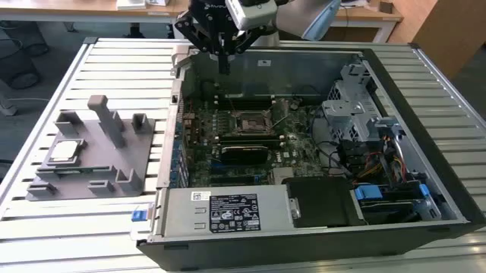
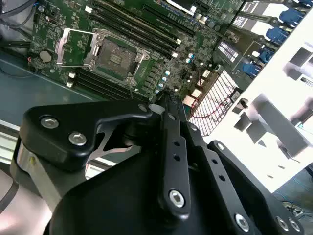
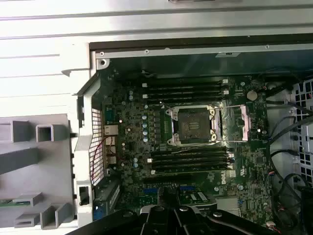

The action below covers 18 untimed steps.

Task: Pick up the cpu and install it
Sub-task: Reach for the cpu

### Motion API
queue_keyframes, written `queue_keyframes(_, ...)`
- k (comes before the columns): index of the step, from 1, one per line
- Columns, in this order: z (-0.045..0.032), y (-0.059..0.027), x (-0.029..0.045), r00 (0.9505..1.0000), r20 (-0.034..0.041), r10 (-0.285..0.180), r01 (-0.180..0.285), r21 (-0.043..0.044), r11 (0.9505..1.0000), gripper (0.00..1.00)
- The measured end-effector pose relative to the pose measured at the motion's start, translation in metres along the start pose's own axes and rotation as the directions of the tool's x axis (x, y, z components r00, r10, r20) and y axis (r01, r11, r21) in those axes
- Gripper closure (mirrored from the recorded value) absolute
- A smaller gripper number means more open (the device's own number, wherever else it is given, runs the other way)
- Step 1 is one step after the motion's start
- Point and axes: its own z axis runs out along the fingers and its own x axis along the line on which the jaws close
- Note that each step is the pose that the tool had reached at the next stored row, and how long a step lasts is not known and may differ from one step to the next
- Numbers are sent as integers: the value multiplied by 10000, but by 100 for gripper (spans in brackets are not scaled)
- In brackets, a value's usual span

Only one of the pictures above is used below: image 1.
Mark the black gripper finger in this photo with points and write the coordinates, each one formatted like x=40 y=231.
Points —
x=249 y=39
x=186 y=27

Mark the thin metal locking lever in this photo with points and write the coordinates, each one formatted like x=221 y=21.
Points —
x=283 y=118
x=232 y=105

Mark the silver CPU green board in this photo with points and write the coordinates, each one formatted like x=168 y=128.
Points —
x=65 y=150

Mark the CPU socket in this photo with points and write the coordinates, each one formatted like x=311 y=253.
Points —
x=249 y=125

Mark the small white sticker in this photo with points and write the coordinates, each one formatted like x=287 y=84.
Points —
x=264 y=62

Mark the small white box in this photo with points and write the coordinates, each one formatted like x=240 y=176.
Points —
x=157 y=2

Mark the black chair base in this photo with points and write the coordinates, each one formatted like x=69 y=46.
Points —
x=133 y=32

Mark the round coin battery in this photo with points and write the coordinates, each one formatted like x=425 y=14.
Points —
x=293 y=105

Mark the silver drive cage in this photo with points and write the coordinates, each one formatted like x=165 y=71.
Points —
x=341 y=109

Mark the small dark box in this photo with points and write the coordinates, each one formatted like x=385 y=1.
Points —
x=385 y=7

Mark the green motherboard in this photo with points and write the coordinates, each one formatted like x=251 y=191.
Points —
x=299 y=142

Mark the black mesh bin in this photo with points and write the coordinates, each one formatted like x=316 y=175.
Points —
x=33 y=37
x=18 y=65

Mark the black expansion card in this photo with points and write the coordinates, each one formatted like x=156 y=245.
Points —
x=243 y=156

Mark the silver chipset heatsink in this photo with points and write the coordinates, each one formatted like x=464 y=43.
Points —
x=283 y=175

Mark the black expansion slot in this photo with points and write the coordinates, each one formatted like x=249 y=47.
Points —
x=231 y=180

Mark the wooden cabinet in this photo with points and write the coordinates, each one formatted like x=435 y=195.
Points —
x=443 y=34

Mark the grey parts rack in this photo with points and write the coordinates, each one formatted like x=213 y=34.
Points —
x=98 y=162

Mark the white furniture foot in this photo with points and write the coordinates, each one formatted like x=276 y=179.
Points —
x=6 y=108

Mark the green RAM stick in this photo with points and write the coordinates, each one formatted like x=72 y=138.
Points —
x=86 y=170

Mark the blue disk carrier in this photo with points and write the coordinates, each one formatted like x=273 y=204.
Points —
x=367 y=192

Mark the silver power supply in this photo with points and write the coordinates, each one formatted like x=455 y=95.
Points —
x=177 y=210

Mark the blue case latch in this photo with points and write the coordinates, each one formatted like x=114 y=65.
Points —
x=137 y=215

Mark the small blue clip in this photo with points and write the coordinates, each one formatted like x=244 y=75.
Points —
x=423 y=190

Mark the black open PC case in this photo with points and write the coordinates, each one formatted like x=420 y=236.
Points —
x=265 y=253

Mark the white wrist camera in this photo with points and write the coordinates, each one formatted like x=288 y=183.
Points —
x=253 y=14

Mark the wooden desk white frame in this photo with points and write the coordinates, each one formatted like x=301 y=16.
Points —
x=364 y=15
x=113 y=13

